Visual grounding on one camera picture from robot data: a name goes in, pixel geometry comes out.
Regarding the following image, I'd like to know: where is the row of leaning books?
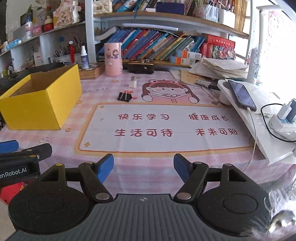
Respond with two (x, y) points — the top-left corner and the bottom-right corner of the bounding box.
(98, 28), (207, 62)

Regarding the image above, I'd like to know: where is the white tube lamp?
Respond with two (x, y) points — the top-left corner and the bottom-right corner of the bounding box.
(122, 23), (179, 32)

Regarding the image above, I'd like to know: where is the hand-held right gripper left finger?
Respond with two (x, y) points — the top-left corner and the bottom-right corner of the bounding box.
(40, 153), (115, 202)

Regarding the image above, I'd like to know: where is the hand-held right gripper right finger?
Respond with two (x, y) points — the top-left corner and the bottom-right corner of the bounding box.
(173, 153), (255, 202)

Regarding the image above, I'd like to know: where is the white lotion bottle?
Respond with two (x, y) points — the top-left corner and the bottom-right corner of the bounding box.
(25, 13), (33, 40)

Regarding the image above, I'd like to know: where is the white storage box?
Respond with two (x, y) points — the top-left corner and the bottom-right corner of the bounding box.
(218, 9), (237, 25)

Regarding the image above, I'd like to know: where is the white stand board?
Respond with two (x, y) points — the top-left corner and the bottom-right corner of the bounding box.
(217, 79), (296, 166)

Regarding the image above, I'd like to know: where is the pen holder with pens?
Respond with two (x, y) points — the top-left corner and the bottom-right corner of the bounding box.
(54, 37), (80, 64)

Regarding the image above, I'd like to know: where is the white spray bottle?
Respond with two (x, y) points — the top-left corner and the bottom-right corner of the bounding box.
(80, 45), (90, 70)

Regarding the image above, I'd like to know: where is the pink cartoon canister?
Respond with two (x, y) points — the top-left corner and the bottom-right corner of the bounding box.
(103, 42), (123, 77)

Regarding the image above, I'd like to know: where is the row of shelf books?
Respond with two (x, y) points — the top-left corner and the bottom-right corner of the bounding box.
(112, 0), (199, 16)

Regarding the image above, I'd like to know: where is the pile of papers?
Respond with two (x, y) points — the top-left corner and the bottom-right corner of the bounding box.
(188, 57), (249, 81)

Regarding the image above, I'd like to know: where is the white quilted bag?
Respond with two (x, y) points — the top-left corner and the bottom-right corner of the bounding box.
(93, 0), (113, 14)

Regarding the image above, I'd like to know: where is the pink floral basket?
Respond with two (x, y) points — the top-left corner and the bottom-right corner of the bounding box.
(53, 0), (80, 26)

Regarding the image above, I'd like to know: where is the white charger block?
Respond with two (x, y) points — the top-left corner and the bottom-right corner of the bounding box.
(277, 98), (296, 124)

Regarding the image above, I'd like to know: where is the pink checked desktop cloth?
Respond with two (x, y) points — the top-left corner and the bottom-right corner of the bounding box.
(0, 68), (296, 194)

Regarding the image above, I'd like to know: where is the wooden tray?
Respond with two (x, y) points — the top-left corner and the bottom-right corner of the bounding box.
(78, 62), (106, 80)

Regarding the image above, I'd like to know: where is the red printed box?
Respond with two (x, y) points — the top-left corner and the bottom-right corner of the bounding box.
(199, 35), (236, 61)

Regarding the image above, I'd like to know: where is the dark blue box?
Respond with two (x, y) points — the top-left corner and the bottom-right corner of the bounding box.
(156, 2), (186, 16)

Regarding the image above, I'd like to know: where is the black binder clip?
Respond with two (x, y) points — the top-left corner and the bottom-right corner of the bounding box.
(117, 91), (134, 102)

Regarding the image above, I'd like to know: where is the black smartphone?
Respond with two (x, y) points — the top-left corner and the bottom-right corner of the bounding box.
(228, 80), (258, 112)

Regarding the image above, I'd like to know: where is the black case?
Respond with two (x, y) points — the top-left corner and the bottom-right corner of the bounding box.
(127, 61), (155, 75)

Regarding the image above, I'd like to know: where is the white bookshelf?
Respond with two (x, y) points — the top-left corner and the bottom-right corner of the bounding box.
(0, 0), (252, 79)

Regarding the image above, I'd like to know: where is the white lamp pole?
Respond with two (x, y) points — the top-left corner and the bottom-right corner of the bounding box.
(246, 4), (296, 85)

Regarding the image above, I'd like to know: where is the yellow cardboard box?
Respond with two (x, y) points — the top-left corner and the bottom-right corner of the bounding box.
(0, 64), (83, 131)

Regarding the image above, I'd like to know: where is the white charging cable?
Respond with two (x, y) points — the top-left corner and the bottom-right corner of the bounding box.
(245, 106), (258, 172)

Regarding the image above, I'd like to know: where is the orange and white carton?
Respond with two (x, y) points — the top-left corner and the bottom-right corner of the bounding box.
(169, 56), (197, 66)
(176, 50), (202, 60)

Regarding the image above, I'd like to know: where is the red and white figurine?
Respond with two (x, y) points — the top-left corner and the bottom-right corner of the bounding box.
(43, 16), (54, 32)

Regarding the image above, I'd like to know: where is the red object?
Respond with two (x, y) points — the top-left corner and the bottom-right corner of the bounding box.
(0, 182), (26, 205)

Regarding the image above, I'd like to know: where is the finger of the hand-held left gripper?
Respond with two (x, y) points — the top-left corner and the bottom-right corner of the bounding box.
(0, 140), (19, 154)
(0, 143), (53, 163)

